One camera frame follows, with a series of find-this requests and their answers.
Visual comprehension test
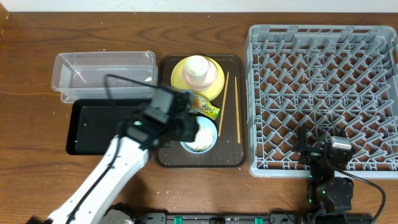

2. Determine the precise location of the yellow snack wrapper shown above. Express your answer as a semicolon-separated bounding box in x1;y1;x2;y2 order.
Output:
190;95;220;120

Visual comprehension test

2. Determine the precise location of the light blue bowl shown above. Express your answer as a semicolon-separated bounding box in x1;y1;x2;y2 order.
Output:
181;116;218;154

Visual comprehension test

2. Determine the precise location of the wooden chopstick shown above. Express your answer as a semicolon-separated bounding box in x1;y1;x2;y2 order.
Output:
234;77;241;144
218;72;229;137

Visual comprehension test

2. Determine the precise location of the white paper cup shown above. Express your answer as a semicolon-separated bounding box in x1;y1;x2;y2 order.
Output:
184;55;209;85

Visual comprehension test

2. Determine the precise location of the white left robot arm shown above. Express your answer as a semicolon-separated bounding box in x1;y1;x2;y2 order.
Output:
43;86;198;223

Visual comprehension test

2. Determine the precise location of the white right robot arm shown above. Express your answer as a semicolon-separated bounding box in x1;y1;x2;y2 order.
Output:
292;124;354;217

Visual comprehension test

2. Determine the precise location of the grey dishwasher rack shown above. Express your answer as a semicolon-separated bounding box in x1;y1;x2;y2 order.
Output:
245;25;397;179

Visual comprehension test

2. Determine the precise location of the pile of rice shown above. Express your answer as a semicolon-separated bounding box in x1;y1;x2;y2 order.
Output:
186;125;213;152

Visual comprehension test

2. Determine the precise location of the yellow plate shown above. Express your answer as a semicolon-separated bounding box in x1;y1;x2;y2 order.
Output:
170;55;225;101

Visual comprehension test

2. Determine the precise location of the brown serving tray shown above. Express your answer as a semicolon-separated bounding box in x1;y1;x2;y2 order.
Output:
154;54;248;168

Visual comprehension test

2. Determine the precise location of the black tray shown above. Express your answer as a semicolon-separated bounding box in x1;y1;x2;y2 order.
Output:
66;99;150;155

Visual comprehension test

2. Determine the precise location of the clear plastic bin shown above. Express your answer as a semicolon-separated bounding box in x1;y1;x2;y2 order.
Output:
51;51;158;103

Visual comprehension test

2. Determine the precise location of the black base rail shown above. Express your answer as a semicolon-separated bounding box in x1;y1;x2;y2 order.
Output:
102;203;374;224

